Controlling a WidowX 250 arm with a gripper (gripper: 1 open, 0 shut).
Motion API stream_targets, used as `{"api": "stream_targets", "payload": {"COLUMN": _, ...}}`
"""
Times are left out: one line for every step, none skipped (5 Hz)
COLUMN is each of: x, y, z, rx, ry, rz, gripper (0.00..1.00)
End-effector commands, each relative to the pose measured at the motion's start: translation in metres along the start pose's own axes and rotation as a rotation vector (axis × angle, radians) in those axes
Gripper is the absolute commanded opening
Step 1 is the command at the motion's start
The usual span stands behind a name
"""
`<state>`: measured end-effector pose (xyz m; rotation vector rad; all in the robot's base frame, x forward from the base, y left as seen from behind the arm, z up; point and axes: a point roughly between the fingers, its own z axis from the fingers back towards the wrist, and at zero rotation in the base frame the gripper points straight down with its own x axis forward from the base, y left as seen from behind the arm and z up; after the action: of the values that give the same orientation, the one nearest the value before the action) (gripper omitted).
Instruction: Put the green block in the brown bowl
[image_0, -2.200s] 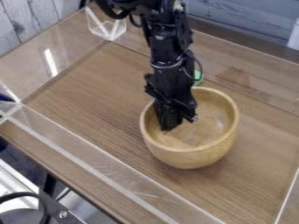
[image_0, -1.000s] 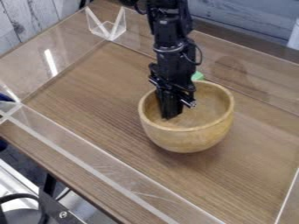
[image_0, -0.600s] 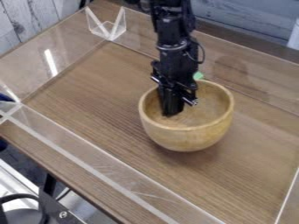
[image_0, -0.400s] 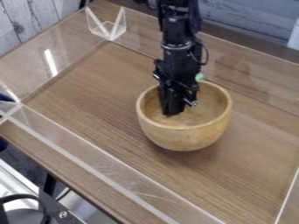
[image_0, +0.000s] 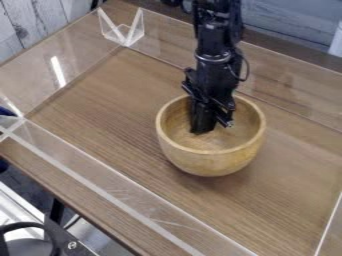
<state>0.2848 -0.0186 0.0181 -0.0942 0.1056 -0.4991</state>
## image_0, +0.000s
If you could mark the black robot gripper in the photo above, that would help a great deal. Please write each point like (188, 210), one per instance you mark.
(210, 84)

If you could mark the light wooden bowl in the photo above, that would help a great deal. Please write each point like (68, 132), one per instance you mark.
(216, 153)

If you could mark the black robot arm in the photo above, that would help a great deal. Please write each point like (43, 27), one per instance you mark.
(218, 28)

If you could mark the black table leg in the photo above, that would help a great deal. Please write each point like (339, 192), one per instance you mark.
(56, 211)

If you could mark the clear acrylic tray enclosure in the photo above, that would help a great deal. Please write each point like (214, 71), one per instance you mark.
(99, 133)

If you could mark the black metal bracket with screw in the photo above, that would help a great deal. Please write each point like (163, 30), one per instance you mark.
(69, 244)

